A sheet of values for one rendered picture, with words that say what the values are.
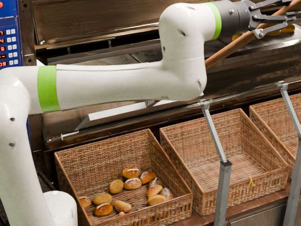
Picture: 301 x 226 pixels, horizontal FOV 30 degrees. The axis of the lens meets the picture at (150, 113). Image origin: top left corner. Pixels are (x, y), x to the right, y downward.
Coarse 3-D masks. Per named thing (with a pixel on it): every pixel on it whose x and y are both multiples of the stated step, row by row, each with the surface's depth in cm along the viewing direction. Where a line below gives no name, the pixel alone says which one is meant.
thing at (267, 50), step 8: (296, 40) 338; (256, 48) 325; (264, 48) 326; (272, 48) 326; (280, 48) 328; (288, 48) 331; (296, 48) 334; (232, 56) 314; (240, 56) 316; (248, 56) 319; (256, 56) 322; (264, 56) 325; (216, 64) 310; (224, 64) 313
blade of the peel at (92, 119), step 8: (200, 96) 253; (136, 104) 237; (144, 104) 239; (160, 104) 242; (168, 104) 249; (176, 104) 256; (184, 104) 264; (104, 112) 231; (112, 112) 232; (120, 112) 233; (128, 112) 236; (136, 112) 243; (144, 112) 250; (152, 112) 258; (88, 120) 229; (96, 120) 232; (104, 120) 238; (112, 120) 245; (80, 128) 241
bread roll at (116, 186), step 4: (116, 180) 299; (120, 180) 300; (112, 184) 296; (116, 184) 297; (120, 184) 299; (108, 188) 297; (112, 188) 295; (116, 188) 296; (120, 188) 298; (112, 192) 295; (116, 192) 296
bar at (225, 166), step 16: (224, 96) 273; (240, 96) 277; (288, 96) 289; (160, 112) 258; (176, 112) 262; (208, 112) 269; (96, 128) 245; (112, 128) 249; (224, 160) 264; (224, 176) 264; (224, 192) 269; (224, 208) 275; (288, 208) 304; (224, 224) 280; (288, 224) 307
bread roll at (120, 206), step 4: (116, 200) 285; (116, 204) 283; (120, 204) 282; (124, 204) 282; (128, 204) 282; (116, 208) 283; (120, 208) 282; (124, 208) 281; (128, 208) 282; (124, 212) 282
